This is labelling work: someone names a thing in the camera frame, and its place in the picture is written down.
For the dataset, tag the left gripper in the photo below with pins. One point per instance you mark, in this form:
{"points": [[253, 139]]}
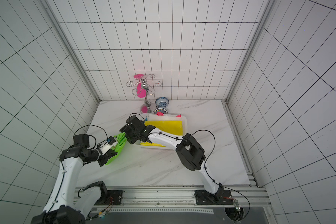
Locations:
{"points": [[106, 156]]}

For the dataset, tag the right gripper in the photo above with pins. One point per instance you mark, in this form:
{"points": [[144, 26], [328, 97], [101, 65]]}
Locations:
{"points": [[130, 130]]}

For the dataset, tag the green frog raincoat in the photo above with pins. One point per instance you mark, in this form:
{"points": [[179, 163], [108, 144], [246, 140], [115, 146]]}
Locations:
{"points": [[121, 141]]}

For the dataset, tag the white plastic perforated basket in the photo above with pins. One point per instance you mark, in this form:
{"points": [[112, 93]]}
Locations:
{"points": [[150, 117]]}

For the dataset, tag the yellow raincoat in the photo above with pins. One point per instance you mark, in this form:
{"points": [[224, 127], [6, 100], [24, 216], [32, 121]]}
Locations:
{"points": [[170, 126]]}

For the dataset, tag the pink bunny raincoat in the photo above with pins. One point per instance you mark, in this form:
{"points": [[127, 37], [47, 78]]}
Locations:
{"points": [[162, 114]]}

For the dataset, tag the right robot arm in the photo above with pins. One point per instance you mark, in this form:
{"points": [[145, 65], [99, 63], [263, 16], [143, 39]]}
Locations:
{"points": [[188, 149]]}

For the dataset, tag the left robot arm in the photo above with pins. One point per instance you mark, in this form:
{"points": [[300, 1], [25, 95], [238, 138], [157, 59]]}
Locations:
{"points": [[61, 208]]}

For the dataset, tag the blue patterned ceramic cup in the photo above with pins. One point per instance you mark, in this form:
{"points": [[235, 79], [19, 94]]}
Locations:
{"points": [[160, 110]]}

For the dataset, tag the pink wine glass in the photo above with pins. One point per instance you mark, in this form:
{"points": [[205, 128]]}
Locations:
{"points": [[140, 90]]}

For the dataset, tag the blue patterned ceramic bowl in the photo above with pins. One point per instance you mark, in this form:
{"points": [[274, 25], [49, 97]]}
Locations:
{"points": [[162, 102]]}

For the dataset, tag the electronics wiring bundle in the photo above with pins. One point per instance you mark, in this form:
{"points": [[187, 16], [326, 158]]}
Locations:
{"points": [[100, 212]]}

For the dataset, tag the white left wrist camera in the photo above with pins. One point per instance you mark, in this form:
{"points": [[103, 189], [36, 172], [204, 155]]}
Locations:
{"points": [[106, 145]]}

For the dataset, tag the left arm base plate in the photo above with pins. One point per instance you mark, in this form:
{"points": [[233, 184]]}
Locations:
{"points": [[111, 197]]}

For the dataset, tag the silver wire cup stand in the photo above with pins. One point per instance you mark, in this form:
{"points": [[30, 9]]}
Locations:
{"points": [[147, 106]]}

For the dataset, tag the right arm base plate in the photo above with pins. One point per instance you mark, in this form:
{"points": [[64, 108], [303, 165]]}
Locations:
{"points": [[205, 198]]}

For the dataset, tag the aluminium mounting rail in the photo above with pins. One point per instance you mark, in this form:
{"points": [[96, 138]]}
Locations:
{"points": [[180, 199]]}

